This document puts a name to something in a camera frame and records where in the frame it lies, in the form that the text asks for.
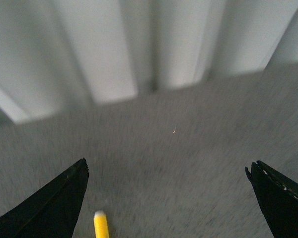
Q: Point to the yellow marker pen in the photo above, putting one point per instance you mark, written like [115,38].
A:
[100,225]

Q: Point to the white curtain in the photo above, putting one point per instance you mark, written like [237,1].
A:
[63,55]

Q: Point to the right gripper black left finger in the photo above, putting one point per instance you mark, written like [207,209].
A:
[52,211]

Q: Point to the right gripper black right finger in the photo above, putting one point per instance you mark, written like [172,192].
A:
[277,196]

